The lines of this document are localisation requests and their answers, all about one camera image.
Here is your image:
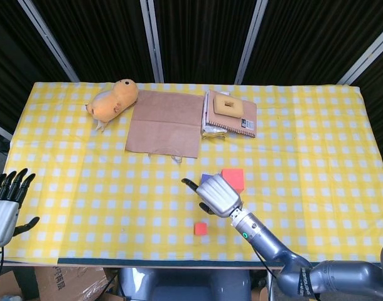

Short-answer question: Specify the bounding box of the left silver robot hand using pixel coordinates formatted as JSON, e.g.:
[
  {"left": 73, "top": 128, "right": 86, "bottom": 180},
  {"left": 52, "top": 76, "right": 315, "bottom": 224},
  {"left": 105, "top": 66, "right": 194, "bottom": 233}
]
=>
[{"left": 0, "top": 168, "right": 41, "bottom": 248}]

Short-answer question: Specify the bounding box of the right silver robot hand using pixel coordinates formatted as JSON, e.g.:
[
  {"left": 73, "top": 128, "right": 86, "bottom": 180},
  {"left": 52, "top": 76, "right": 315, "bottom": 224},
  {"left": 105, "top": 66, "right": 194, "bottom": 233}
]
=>
[{"left": 181, "top": 174, "right": 244, "bottom": 218}]

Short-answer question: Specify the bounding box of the large red foam cube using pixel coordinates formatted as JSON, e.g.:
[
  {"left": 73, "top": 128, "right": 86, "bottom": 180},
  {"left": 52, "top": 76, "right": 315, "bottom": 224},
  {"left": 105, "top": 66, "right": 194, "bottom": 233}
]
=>
[{"left": 221, "top": 168, "right": 245, "bottom": 194}]

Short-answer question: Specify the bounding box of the brown cardboard box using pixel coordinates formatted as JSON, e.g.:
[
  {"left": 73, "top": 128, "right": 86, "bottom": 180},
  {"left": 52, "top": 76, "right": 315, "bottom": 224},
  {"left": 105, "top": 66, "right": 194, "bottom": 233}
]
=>
[{"left": 0, "top": 266, "right": 117, "bottom": 301}]

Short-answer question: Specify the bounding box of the yellow checked tablecloth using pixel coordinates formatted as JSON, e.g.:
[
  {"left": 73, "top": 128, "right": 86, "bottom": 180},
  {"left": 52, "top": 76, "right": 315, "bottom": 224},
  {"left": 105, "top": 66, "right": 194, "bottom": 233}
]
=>
[{"left": 4, "top": 82, "right": 383, "bottom": 263}]

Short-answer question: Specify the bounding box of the brown spiral notebook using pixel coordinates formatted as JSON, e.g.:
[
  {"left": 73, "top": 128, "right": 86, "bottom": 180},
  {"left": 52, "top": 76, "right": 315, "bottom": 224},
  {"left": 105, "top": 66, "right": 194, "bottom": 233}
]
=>
[{"left": 203, "top": 90, "right": 258, "bottom": 139}]

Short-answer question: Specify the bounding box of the yellow sponge block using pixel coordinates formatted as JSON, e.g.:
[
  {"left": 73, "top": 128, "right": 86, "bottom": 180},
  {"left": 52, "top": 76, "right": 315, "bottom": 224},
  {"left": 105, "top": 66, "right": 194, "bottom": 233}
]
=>
[{"left": 212, "top": 93, "right": 244, "bottom": 117}]

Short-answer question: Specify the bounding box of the flat brown paper bag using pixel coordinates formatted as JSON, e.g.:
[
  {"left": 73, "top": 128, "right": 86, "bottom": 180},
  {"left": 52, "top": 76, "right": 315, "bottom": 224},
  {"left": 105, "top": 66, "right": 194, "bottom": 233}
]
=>
[{"left": 124, "top": 90, "right": 205, "bottom": 164}]

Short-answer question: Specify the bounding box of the grey robot torso base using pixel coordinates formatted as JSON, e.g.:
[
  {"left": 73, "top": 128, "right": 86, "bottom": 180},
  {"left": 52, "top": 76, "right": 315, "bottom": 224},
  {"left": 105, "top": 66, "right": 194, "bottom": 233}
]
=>
[{"left": 117, "top": 268, "right": 252, "bottom": 301}]

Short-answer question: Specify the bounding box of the orange plush animal toy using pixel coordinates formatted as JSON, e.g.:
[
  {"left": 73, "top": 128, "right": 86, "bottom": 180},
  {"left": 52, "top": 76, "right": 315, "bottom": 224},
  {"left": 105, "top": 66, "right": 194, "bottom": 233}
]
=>
[{"left": 83, "top": 79, "right": 139, "bottom": 132}]

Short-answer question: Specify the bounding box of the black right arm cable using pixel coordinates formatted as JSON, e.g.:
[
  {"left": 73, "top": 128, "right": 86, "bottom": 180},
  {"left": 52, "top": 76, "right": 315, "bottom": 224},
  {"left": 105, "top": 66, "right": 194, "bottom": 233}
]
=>
[{"left": 251, "top": 246, "right": 282, "bottom": 283}]

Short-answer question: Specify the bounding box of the white partition post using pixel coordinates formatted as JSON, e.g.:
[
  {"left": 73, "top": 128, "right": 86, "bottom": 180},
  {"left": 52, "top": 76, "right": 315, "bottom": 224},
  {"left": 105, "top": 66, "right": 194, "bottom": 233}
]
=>
[
  {"left": 18, "top": 0, "right": 80, "bottom": 83},
  {"left": 337, "top": 24, "right": 383, "bottom": 86},
  {"left": 139, "top": 0, "right": 165, "bottom": 83},
  {"left": 234, "top": 0, "right": 268, "bottom": 84},
  {"left": 0, "top": 120, "right": 13, "bottom": 141}
]

